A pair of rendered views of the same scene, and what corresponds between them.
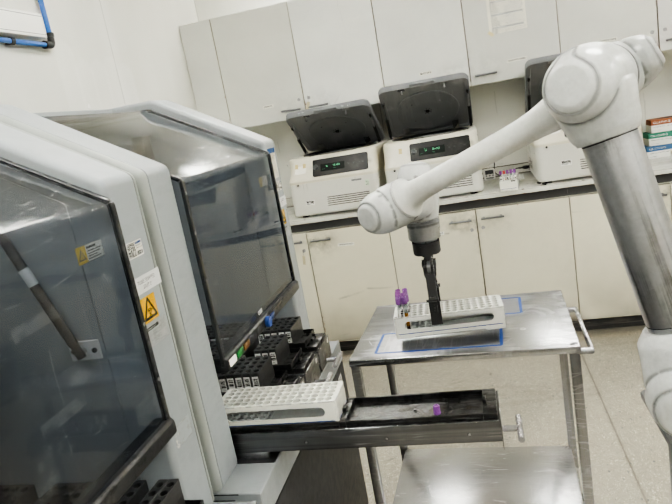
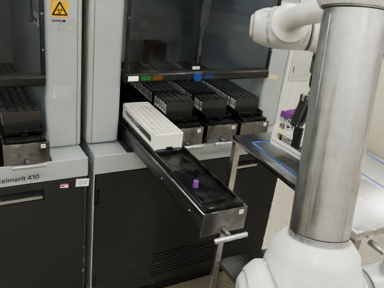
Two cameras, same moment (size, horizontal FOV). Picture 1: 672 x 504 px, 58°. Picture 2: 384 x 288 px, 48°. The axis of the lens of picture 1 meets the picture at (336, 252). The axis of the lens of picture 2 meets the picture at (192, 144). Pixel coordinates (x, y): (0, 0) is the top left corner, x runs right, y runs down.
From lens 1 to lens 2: 100 cm
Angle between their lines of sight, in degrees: 44
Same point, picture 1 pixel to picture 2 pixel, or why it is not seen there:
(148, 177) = not seen: outside the picture
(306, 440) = (139, 150)
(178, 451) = (52, 99)
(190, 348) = (95, 51)
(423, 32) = not seen: outside the picture
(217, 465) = (92, 128)
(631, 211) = (312, 95)
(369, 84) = not seen: outside the picture
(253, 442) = (125, 134)
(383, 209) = (259, 22)
